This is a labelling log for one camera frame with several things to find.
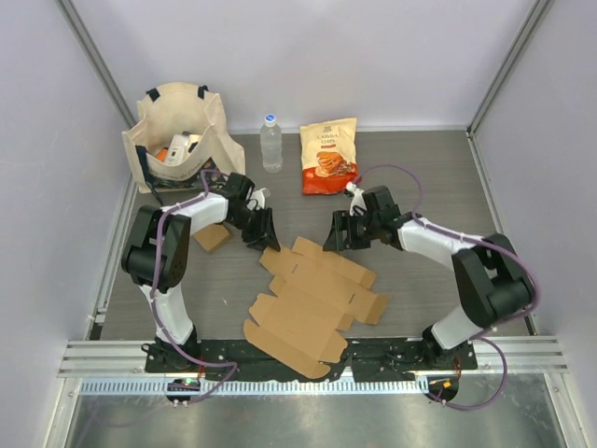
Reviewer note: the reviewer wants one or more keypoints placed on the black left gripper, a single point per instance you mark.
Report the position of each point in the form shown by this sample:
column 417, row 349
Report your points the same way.
column 263, row 236

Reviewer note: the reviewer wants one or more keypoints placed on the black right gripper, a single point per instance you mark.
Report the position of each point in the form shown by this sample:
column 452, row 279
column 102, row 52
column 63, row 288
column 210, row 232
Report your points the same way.
column 342, row 220

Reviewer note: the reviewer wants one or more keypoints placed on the large cardboard box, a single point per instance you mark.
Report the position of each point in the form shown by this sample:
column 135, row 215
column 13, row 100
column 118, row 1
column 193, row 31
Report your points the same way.
column 314, row 297

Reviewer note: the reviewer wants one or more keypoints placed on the small brown cardboard box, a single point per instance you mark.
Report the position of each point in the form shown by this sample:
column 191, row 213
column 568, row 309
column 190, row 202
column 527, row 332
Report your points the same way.
column 212, row 237

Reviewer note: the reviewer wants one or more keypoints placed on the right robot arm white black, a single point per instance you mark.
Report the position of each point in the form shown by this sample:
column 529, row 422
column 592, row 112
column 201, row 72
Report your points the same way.
column 492, row 285

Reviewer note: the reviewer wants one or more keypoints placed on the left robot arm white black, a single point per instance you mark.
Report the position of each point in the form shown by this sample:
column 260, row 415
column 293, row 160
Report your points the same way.
column 156, row 252

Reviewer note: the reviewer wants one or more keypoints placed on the white box in tote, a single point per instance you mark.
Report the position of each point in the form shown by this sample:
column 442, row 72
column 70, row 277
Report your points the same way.
column 180, row 148

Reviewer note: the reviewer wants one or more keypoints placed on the cassava chips bag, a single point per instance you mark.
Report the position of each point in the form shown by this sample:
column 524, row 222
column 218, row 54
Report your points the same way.
column 328, row 156

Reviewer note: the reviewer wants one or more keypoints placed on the clear plastic water bottle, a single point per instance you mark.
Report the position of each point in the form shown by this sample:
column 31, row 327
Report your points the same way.
column 271, row 145

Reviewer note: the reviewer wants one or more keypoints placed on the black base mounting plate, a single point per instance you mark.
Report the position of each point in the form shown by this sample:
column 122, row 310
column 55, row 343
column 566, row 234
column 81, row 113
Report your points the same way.
column 368, row 359

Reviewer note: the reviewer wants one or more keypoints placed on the orange item in tote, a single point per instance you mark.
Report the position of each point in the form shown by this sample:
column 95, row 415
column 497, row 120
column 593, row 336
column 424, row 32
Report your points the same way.
column 162, row 154

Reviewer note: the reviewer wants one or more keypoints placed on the beige canvas tote bag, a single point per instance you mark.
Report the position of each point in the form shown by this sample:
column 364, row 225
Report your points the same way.
column 175, row 108

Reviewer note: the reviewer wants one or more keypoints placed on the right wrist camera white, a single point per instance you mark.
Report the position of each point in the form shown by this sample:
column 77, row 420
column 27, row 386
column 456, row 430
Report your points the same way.
column 357, row 205

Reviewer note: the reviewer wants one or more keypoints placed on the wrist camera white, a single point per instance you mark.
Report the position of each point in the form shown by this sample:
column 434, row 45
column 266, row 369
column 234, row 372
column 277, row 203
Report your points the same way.
column 257, row 199
column 357, row 205

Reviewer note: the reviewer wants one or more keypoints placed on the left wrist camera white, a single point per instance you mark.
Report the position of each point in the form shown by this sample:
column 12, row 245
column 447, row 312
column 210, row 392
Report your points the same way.
column 257, row 199

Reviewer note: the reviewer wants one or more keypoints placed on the slotted cable duct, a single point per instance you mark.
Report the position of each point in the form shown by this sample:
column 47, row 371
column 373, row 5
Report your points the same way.
column 170, row 386

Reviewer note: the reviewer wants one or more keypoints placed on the aluminium frame rail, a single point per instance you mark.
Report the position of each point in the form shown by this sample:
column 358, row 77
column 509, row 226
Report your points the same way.
column 102, row 359

